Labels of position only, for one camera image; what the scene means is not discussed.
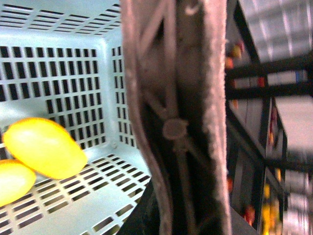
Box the brown basket handle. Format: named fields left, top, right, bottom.
left=121, top=0, right=232, bottom=235

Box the light blue plastic basket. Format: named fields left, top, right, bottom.
left=0, top=0, right=150, bottom=235

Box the orange yellow mango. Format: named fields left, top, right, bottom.
left=2, top=117, right=88, bottom=179

